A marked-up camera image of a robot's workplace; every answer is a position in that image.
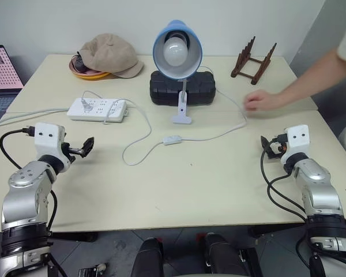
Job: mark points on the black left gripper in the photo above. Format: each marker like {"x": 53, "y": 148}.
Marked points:
{"x": 69, "y": 151}

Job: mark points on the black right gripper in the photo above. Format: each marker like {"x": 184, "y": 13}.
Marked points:
{"x": 278, "y": 142}

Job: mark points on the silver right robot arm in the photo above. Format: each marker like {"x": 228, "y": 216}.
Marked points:
{"x": 315, "y": 176}

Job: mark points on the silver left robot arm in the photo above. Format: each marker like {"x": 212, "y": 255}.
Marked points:
{"x": 26, "y": 179}

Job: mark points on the person's bare forearm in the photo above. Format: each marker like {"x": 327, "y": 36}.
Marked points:
{"x": 308, "y": 82}

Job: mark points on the grey cable connector plug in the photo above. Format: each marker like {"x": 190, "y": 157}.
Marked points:
{"x": 86, "y": 105}

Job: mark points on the blue clip desk lamp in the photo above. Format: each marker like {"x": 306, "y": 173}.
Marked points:
{"x": 191, "y": 37}

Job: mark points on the person's bare hand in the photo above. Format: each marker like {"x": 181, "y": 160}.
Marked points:
{"x": 262, "y": 100}

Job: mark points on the white power strip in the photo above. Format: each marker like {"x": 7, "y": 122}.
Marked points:
{"x": 109, "y": 114}

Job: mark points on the orange plate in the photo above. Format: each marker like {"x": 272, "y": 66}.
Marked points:
{"x": 89, "y": 76}

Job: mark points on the pink plate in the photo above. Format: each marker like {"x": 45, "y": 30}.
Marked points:
{"x": 72, "y": 67}

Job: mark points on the small black object in plate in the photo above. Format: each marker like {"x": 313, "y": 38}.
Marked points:
{"x": 80, "y": 64}

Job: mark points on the brown wooden rack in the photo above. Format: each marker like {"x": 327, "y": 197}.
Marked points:
{"x": 248, "y": 62}

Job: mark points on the black plastic case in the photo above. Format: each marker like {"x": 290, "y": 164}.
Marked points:
{"x": 202, "y": 89}

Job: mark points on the beige flat cap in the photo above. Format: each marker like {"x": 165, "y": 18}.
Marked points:
{"x": 112, "y": 54}

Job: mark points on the laptop with pink screen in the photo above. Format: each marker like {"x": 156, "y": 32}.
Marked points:
{"x": 0, "y": 66}

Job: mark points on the dark rounded shape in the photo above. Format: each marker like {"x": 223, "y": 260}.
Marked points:
{"x": 222, "y": 256}
{"x": 147, "y": 259}

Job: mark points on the small caster wheel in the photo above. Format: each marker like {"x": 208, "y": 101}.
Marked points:
{"x": 93, "y": 271}

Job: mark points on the white light bulb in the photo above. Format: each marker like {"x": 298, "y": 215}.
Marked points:
{"x": 176, "y": 52}

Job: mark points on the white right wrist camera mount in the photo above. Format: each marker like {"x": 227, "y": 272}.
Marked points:
{"x": 298, "y": 137}

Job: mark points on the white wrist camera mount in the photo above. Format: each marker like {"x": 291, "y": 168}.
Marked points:
{"x": 298, "y": 137}
{"x": 47, "y": 138}

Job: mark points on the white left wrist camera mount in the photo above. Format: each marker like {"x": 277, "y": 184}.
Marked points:
{"x": 47, "y": 138}

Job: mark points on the black table frame bar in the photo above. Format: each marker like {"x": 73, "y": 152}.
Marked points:
{"x": 75, "y": 237}
{"x": 274, "y": 231}

